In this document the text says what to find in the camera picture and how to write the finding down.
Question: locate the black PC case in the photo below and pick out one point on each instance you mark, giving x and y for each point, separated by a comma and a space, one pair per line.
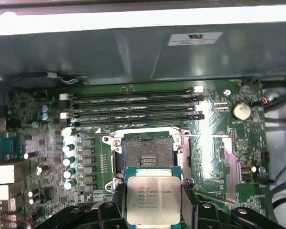
109, 55

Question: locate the green motherboard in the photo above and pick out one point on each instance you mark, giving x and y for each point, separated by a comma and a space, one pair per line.
248, 143

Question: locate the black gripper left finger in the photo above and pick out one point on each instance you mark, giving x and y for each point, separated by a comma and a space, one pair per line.
109, 217

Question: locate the black RAM slot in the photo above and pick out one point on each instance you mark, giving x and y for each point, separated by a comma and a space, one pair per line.
133, 111
133, 101
133, 93
133, 118

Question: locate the CPU socket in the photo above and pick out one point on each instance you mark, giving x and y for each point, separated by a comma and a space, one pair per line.
145, 146

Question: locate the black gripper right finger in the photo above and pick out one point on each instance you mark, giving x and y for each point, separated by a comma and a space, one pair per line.
207, 217

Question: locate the silver CPU chip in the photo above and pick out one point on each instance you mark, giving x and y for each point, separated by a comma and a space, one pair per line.
152, 200

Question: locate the white case sticker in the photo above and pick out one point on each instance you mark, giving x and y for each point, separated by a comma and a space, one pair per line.
195, 39

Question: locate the metal locking lever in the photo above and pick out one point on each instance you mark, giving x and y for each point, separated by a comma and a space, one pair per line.
97, 135

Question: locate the silver coin battery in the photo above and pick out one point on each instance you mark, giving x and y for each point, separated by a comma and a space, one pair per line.
240, 111

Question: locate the teal port connector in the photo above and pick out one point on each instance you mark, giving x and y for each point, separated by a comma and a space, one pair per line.
10, 145

